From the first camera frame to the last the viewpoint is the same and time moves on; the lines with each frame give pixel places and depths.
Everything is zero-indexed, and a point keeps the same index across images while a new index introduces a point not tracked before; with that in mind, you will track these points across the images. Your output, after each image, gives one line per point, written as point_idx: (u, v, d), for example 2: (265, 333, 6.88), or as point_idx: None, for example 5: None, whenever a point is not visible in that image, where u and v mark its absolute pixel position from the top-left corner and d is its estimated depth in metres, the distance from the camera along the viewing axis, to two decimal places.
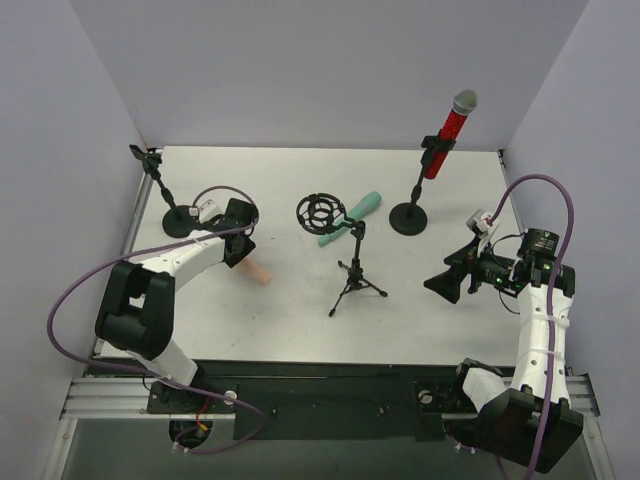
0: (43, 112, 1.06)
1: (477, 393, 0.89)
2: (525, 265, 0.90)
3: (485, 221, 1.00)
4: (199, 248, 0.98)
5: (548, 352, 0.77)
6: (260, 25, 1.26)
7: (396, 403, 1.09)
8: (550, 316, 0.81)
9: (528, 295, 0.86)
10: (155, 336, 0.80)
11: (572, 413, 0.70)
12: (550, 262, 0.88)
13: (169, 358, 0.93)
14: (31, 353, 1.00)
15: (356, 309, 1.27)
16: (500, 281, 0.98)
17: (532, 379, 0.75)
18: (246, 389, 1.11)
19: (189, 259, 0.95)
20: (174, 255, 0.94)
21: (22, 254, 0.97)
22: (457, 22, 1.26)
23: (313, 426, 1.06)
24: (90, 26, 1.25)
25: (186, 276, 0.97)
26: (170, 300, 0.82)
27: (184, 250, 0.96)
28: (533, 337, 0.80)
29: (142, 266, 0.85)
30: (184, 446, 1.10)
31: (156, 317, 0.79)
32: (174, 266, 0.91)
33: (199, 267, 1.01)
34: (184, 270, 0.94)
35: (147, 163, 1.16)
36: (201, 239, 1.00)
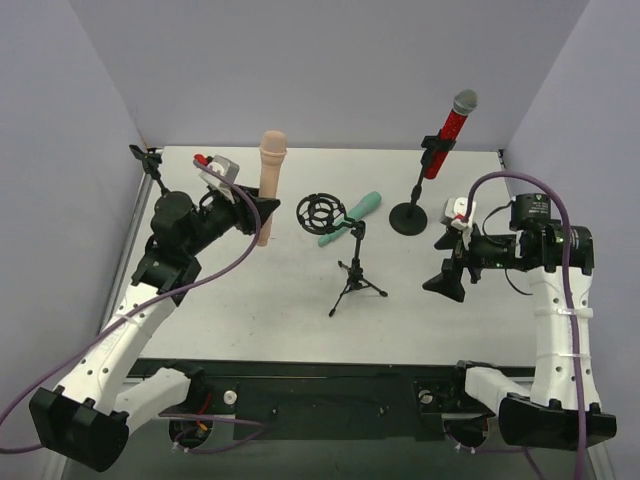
0: (42, 110, 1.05)
1: (484, 394, 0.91)
2: (531, 245, 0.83)
3: (457, 218, 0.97)
4: (133, 328, 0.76)
5: (573, 357, 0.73)
6: (260, 26, 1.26)
7: (396, 403, 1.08)
8: (571, 311, 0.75)
9: (543, 284, 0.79)
10: (110, 450, 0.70)
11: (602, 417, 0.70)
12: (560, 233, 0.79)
13: (150, 404, 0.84)
14: (30, 355, 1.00)
15: (357, 308, 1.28)
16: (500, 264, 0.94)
17: (559, 392, 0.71)
18: (247, 388, 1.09)
19: (122, 353, 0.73)
20: (100, 359, 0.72)
21: (22, 255, 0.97)
22: (456, 23, 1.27)
23: (313, 425, 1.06)
24: (89, 26, 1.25)
25: (133, 361, 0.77)
26: (107, 422, 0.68)
27: (112, 343, 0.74)
28: (555, 339, 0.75)
29: (60, 394, 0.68)
30: (184, 446, 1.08)
31: (98, 444, 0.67)
32: (102, 379, 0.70)
33: (152, 331, 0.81)
34: (121, 367, 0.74)
35: (147, 163, 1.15)
36: (131, 314, 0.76)
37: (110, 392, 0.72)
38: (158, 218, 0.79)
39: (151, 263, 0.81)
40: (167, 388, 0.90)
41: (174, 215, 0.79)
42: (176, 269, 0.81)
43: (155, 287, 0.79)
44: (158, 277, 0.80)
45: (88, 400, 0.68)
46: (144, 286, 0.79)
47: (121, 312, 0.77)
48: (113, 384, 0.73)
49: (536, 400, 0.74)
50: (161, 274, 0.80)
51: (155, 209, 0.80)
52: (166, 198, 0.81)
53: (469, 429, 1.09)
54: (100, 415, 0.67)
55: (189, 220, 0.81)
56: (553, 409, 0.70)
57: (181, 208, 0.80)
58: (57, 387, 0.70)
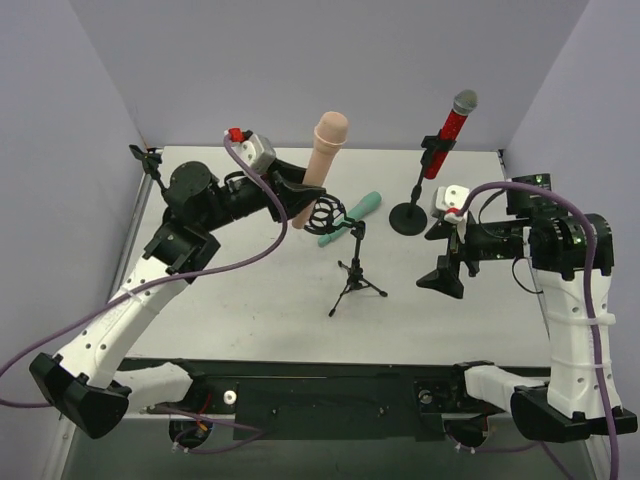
0: (43, 109, 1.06)
1: (488, 392, 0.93)
2: (543, 248, 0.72)
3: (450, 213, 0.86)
4: (136, 306, 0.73)
5: (596, 368, 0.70)
6: (260, 26, 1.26)
7: (396, 404, 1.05)
8: (593, 320, 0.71)
9: (561, 293, 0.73)
10: (106, 422, 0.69)
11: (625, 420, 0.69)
12: (577, 232, 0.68)
13: (149, 392, 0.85)
14: (30, 355, 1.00)
15: (357, 308, 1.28)
16: (500, 253, 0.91)
17: (583, 404, 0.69)
18: (246, 389, 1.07)
19: (122, 331, 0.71)
20: (99, 333, 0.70)
21: (22, 255, 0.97)
22: (456, 23, 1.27)
23: (311, 425, 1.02)
24: (89, 26, 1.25)
25: (137, 335, 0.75)
26: (102, 400, 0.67)
27: (114, 318, 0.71)
28: (576, 350, 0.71)
29: (57, 364, 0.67)
30: (184, 446, 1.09)
31: (92, 416, 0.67)
32: (98, 355, 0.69)
33: (159, 309, 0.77)
34: (122, 342, 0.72)
35: (147, 163, 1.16)
36: (135, 291, 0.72)
37: (110, 365, 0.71)
38: (173, 191, 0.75)
39: (166, 236, 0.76)
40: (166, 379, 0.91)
41: (188, 190, 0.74)
42: (190, 246, 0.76)
43: (165, 265, 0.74)
44: (171, 253, 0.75)
45: (82, 376, 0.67)
46: (155, 262, 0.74)
47: (127, 285, 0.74)
48: (111, 361, 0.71)
49: (557, 409, 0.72)
50: (174, 252, 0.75)
51: (172, 180, 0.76)
52: (184, 169, 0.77)
53: (468, 430, 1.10)
54: (93, 392, 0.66)
55: (204, 196, 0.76)
56: (577, 424, 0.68)
57: (197, 182, 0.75)
58: (56, 356, 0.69)
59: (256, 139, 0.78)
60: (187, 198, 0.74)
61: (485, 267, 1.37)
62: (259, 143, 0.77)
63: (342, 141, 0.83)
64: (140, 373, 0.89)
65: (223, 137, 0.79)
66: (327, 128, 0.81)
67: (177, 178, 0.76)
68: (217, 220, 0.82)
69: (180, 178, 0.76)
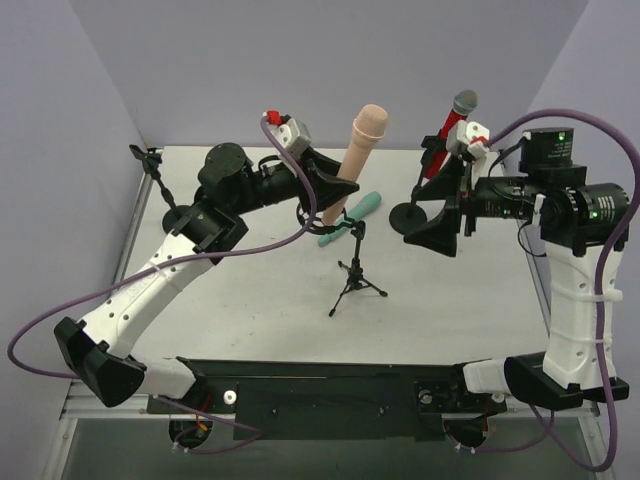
0: (43, 109, 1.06)
1: (488, 382, 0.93)
2: (557, 222, 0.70)
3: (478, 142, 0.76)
4: (161, 280, 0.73)
5: (596, 343, 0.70)
6: (260, 27, 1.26)
7: (396, 403, 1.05)
8: (599, 298, 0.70)
9: (569, 268, 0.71)
10: (119, 391, 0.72)
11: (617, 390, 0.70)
12: (594, 206, 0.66)
13: (154, 378, 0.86)
14: (30, 354, 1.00)
15: (357, 308, 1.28)
16: (508, 211, 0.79)
17: (580, 376, 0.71)
18: (246, 389, 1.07)
19: (145, 304, 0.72)
20: (123, 303, 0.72)
21: (22, 254, 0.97)
22: (455, 24, 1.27)
23: (312, 424, 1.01)
24: (90, 26, 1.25)
25: (158, 311, 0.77)
26: (119, 368, 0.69)
27: (138, 290, 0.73)
28: (578, 325, 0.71)
29: (81, 329, 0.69)
30: (184, 446, 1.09)
31: (107, 384, 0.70)
32: (120, 324, 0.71)
33: (184, 286, 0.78)
34: (143, 315, 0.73)
35: (147, 162, 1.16)
36: (162, 266, 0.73)
37: (129, 336, 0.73)
38: (207, 170, 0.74)
39: (196, 215, 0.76)
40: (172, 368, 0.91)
41: (221, 171, 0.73)
42: (219, 227, 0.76)
43: (192, 244, 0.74)
44: (198, 232, 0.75)
45: (103, 343, 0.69)
46: (182, 239, 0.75)
47: (155, 259, 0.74)
48: (132, 331, 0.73)
49: (552, 378, 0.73)
50: (202, 231, 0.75)
51: (207, 159, 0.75)
52: (220, 150, 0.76)
53: (469, 429, 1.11)
54: (112, 363, 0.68)
55: (237, 179, 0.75)
56: (572, 395, 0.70)
57: (231, 164, 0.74)
58: (80, 320, 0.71)
59: (293, 122, 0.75)
60: (219, 179, 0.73)
61: (486, 267, 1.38)
62: (296, 127, 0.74)
63: (380, 135, 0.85)
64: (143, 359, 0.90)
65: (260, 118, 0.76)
66: (367, 120, 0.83)
67: (212, 157, 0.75)
68: (246, 204, 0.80)
69: (215, 158, 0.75)
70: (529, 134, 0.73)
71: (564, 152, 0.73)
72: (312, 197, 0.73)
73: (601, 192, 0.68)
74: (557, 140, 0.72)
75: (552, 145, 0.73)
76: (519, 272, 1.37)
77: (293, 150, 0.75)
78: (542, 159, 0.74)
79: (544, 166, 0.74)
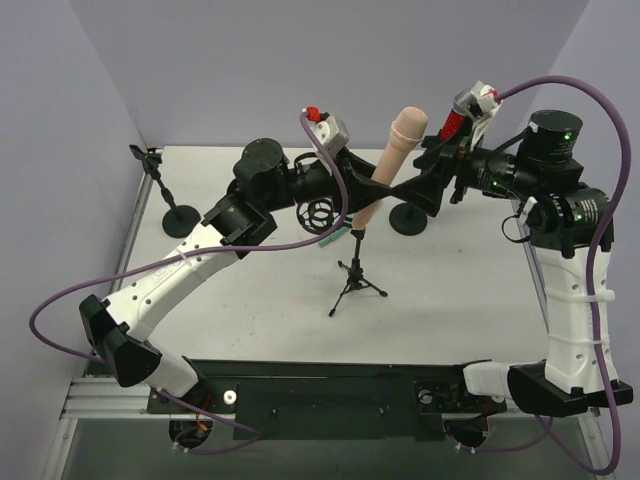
0: (43, 110, 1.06)
1: (487, 383, 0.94)
2: (544, 225, 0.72)
3: (488, 96, 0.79)
4: (186, 269, 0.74)
5: (595, 345, 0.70)
6: (260, 27, 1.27)
7: (396, 404, 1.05)
8: (591, 297, 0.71)
9: (560, 270, 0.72)
10: (135, 373, 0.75)
11: (621, 392, 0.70)
12: (579, 209, 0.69)
13: (161, 374, 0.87)
14: (29, 355, 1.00)
15: (357, 308, 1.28)
16: (497, 184, 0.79)
17: (581, 379, 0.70)
18: (246, 389, 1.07)
19: (168, 290, 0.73)
20: (147, 287, 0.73)
21: (22, 254, 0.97)
22: (455, 24, 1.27)
23: (311, 424, 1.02)
24: (90, 26, 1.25)
25: (180, 299, 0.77)
26: (137, 350, 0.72)
27: (162, 276, 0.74)
28: (575, 328, 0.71)
29: (104, 308, 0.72)
30: (184, 446, 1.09)
31: (124, 365, 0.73)
32: (142, 308, 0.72)
33: (207, 277, 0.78)
34: (165, 301, 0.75)
35: (147, 163, 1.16)
36: (189, 255, 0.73)
37: (148, 320, 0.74)
38: (243, 164, 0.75)
39: (227, 208, 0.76)
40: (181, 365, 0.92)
41: (257, 166, 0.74)
42: (248, 222, 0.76)
43: (221, 236, 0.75)
44: (228, 224, 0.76)
45: (124, 325, 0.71)
46: (211, 231, 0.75)
47: (183, 246, 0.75)
48: (153, 316, 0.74)
49: (555, 384, 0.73)
50: (232, 224, 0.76)
51: (244, 154, 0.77)
52: (258, 145, 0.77)
53: (469, 429, 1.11)
54: (130, 345, 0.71)
55: (272, 175, 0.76)
56: (576, 399, 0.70)
57: (267, 160, 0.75)
58: (104, 299, 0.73)
59: (333, 120, 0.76)
60: (255, 173, 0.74)
61: (486, 266, 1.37)
62: (335, 124, 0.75)
63: (418, 137, 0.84)
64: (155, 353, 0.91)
65: (300, 114, 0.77)
66: (407, 122, 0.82)
67: (250, 152, 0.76)
68: (279, 200, 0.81)
69: (252, 153, 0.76)
70: (536, 127, 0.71)
71: (565, 150, 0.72)
72: (345, 196, 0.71)
73: (584, 195, 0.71)
74: (563, 138, 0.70)
75: (556, 144, 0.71)
76: (519, 272, 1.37)
77: (330, 147, 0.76)
78: (544, 154, 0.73)
79: (540, 162, 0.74)
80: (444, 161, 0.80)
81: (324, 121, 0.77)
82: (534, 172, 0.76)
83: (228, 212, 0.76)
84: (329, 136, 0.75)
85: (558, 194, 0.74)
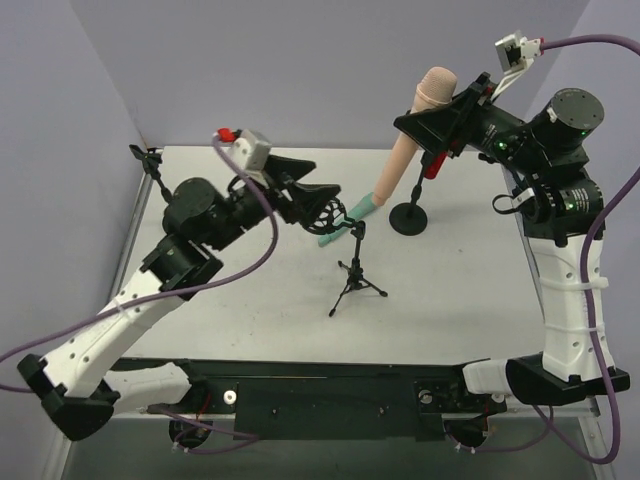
0: (43, 110, 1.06)
1: (486, 381, 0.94)
2: (536, 216, 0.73)
3: (534, 43, 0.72)
4: (123, 322, 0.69)
5: (590, 332, 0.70)
6: (260, 26, 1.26)
7: (396, 403, 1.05)
8: (586, 285, 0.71)
9: (555, 260, 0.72)
10: (83, 431, 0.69)
11: (618, 379, 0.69)
12: (571, 199, 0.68)
13: (140, 396, 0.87)
14: (28, 354, 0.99)
15: (357, 308, 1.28)
16: (504, 146, 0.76)
17: (578, 366, 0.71)
18: (246, 389, 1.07)
19: (107, 346, 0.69)
20: (84, 344, 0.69)
21: (21, 254, 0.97)
22: (455, 24, 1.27)
23: (312, 425, 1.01)
24: (90, 26, 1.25)
25: (124, 351, 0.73)
26: (80, 409, 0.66)
27: (100, 332, 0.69)
28: (570, 316, 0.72)
29: (41, 370, 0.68)
30: (184, 446, 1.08)
31: (67, 426, 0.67)
32: (80, 366, 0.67)
33: (151, 323, 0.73)
34: (107, 356, 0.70)
35: (146, 162, 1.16)
36: (125, 305, 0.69)
37: (90, 380, 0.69)
38: (174, 208, 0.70)
39: (165, 250, 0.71)
40: (168, 384, 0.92)
41: (187, 210, 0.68)
42: (189, 263, 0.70)
43: (159, 282, 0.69)
44: (166, 268, 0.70)
45: (62, 386, 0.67)
46: (149, 276, 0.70)
47: (118, 298, 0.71)
48: (95, 373, 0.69)
49: (553, 373, 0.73)
50: (170, 267, 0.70)
51: (176, 195, 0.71)
52: (189, 185, 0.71)
53: (468, 429, 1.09)
54: (69, 406, 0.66)
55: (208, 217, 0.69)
56: (574, 386, 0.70)
57: (197, 203, 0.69)
58: (42, 360, 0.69)
59: (249, 132, 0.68)
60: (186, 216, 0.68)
61: (486, 266, 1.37)
62: (252, 136, 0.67)
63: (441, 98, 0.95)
64: (147, 370, 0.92)
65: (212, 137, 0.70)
66: (426, 83, 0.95)
67: (179, 193, 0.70)
68: (225, 236, 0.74)
69: (183, 193, 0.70)
70: (555, 117, 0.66)
71: (574, 143, 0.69)
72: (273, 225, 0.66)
73: (573, 183, 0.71)
74: (578, 134, 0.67)
75: (569, 138, 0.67)
76: (519, 272, 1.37)
77: (253, 160, 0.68)
78: (553, 143, 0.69)
79: (546, 151, 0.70)
80: (470, 96, 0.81)
81: (239, 138, 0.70)
82: (535, 156, 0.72)
83: (163, 256, 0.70)
84: (249, 150, 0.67)
85: (555, 182, 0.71)
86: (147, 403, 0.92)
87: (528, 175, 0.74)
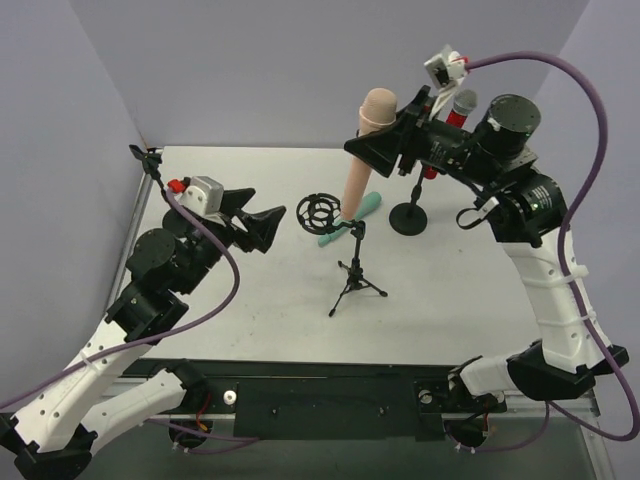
0: (43, 109, 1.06)
1: (486, 380, 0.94)
2: (506, 223, 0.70)
3: (458, 62, 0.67)
4: (91, 375, 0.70)
5: (585, 320, 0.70)
6: (260, 26, 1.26)
7: (396, 403, 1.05)
8: (569, 278, 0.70)
9: (535, 260, 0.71)
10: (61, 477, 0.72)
11: (618, 357, 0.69)
12: (535, 199, 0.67)
13: (128, 419, 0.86)
14: (28, 355, 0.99)
15: (357, 308, 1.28)
16: (451, 162, 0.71)
17: (582, 355, 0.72)
18: (246, 389, 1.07)
19: (78, 399, 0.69)
20: (53, 399, 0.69)
21: (21, 253, 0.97)
22: (454, 24, 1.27)
23: (312, 425, 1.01)
24: (90, 26, 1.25)
25: (96, 399, 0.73)
26: (53, 460, 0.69)
27: (69, 385, 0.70)
28: (562, 310, 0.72)
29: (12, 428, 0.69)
30: (184, 446, 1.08)
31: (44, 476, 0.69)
32: (50, 422, 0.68)
33: (121, 371, 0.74)
34: (78, 408, 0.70)
35: (146, 163, 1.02)
36: (93, 358, 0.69)
37: (63, 432, 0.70)
38: (136, 259, 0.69)
39: (130, 298, 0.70)
40: (156, 400, 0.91)
41: (149, 260, 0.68)
42: (154, 310, 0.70)
43: (125, 332, 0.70)
44: (133, 317, 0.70)
45: (33, 442, 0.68)
46: (117, 326, 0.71)
47: (86, 349, 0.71)
48: (68, 425, 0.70)
49: (558, 367, 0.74)
50: (136, 315, 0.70)
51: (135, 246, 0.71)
52: (150, 235, 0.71)
53: (468, 429, 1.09)
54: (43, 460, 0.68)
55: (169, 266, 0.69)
56: (584, 377, 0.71)
57: (160, 252, 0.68)
58: (13, 418, 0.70)
59: (200, 179, 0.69)
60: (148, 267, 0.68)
61: (486, 266, 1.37)
62: (204, 183, 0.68)
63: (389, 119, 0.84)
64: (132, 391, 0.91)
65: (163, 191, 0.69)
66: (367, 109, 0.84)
67: (141, 243, 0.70)
68: (190, 280, 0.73)
69: (144, 242, 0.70)
70: (497, 125, 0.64)
71: (519, 146, 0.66)
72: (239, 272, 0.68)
73: (532, 184, 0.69)
74: (523, 136, 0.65)
75: (516, 142, 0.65)
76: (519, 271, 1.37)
77: (212, 204, 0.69)
78: (501, 151, 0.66)
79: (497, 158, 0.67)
80: (407, 119, 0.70)
81: (189, 186, 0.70)
82: (486, 167, 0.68)
83: (129, 304, 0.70)
84: (205, 197, 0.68)
85: (513, 188, 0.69)
86: (139, 420, 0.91)
87: (487, 187, 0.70)
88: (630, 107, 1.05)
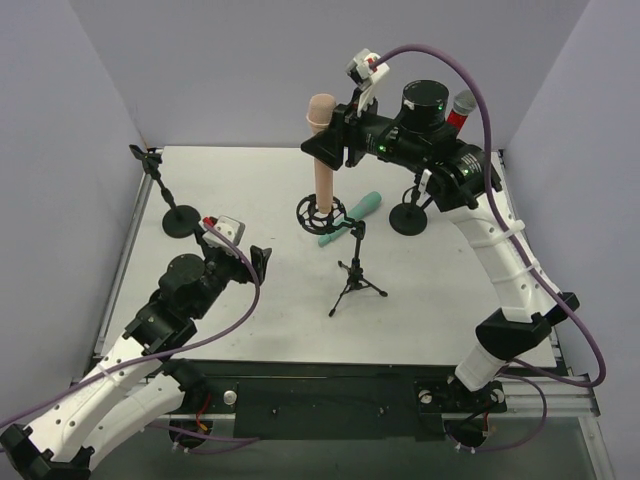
0: (42, 110, 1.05)
1: (473, 371, 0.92)
2: (443, 193, 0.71)
3: (366, 62, 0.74)
4: (108, 386, 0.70)
5: (531, 270, 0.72)
6: (259, 26, 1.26)
7: (396, 403, 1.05)
8: (509, 233, 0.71)
9: (474, 222, 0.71)
10: None
11: (568, 300, 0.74)
12: (464, 165, 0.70)
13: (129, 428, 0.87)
14: (28, 355, 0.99)
15: (356, 308, 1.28)
16: (384, 148, 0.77)
17: (535, 304, 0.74)
18: (246, 389, 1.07)
19: (94, 410, 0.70)
20: (71, 409, 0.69)
21: (20, 254, 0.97)
22: (455, 24, 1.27)
23: (311, 425, 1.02)
24: (89, 26, 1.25)
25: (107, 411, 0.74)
26: (65, 472, 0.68)
27: (86, 396, 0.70)
28: (509, 266, 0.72)
29: (27, 438, 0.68)
30: (184, 446, 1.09)
31: None
32: (65, 432, 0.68)
33: (134, 385, 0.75)
34: (93, 419, 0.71)
35: (147, 163, 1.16)
36: (111, 370, 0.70)
37: (74, 443, 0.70)
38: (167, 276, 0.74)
39: (147, 318, 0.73)
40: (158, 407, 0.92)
41: (182, 277, 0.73)
42: (170, 329, 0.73)
43: (142, 347, 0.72)
44: (149, 336, 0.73)
45: (48, 451, 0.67)
46: (133, 342, 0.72)
47: (104, 361, 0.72)
48: (80, 436, 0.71)
49: (516, 321, 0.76)
50: (153, 334, 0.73)
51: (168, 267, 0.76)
52: (181, 259, 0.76)
53: (467, 429, 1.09)
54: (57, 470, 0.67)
55: (197, 287, 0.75)
56: (540, 324, 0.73)
57: (192, 272, 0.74)
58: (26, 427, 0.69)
59: (227, 216, 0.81)
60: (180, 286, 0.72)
61: None
62: (232, 219, 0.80)
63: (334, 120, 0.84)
64: (133, 399, 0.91)
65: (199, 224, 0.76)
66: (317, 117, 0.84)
67: (173, 265, 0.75)
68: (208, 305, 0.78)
69: (173, 267, 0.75)
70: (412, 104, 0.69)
71: (439, 119, 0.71)
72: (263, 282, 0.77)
73: (461, 152, 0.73)
74: (437, 110, 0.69)
75: (433, 116, 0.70)
76: None
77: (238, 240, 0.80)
78: (422, 126, 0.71)
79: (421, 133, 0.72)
80: (337, 117, 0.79)
81: (218, 223, 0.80)
82: (413, 144, 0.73)
83: (146, 325, 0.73)
84: (237, 229, 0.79)
85: (443, 160, 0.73)
86: (141, 427, 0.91)
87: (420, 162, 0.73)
88: (629, 107, 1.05)
